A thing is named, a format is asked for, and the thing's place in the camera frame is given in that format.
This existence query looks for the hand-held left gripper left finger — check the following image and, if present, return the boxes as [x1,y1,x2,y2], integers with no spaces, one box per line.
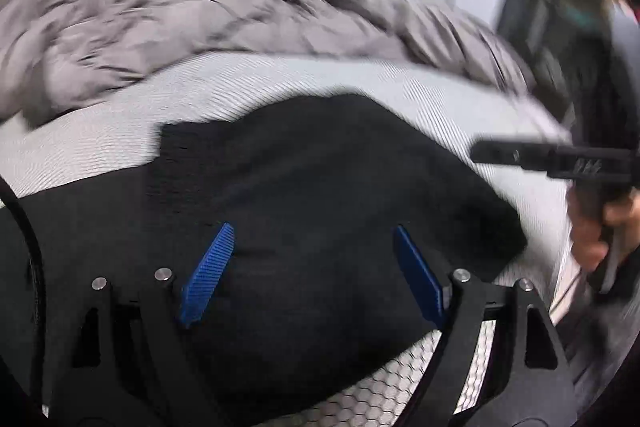
[42,222,236,427]

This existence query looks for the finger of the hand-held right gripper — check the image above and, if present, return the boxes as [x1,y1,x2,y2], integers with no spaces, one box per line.
[470,138,556,168]

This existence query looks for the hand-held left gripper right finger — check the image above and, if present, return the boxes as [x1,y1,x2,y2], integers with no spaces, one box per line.
[392,224,581,427]

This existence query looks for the black pants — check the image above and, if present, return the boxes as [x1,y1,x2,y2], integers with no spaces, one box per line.
[0,93,530,427]

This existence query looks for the person's right hand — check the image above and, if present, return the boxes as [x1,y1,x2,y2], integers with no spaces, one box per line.
[569,187,640,274]

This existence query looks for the dark wardrobe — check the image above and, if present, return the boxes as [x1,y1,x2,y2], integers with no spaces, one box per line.
[497,0,631,142]

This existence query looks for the bed with honeycomb sheet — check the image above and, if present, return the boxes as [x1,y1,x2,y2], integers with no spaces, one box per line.
[0,52,576,427]

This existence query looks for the grey duvet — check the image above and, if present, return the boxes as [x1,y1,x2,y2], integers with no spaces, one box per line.
[0,0,538,130]

